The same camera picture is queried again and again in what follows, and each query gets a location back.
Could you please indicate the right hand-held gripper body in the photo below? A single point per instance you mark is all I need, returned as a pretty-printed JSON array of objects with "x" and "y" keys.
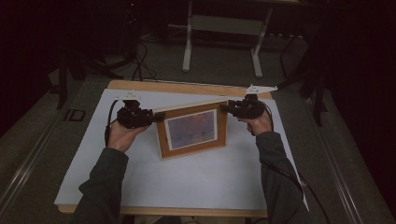
[{"x": 250, "y": 107}]

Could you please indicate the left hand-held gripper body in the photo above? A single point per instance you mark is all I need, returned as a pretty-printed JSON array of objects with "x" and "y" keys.
[{"x": 134, "y": 116}]

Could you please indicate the person's right hand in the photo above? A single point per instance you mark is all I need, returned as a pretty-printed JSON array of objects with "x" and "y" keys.
[{"x": 261, "y": 124}]

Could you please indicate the person's left hand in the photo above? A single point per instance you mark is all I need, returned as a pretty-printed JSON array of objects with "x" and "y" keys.
[{"x": 123, "y": 137}]

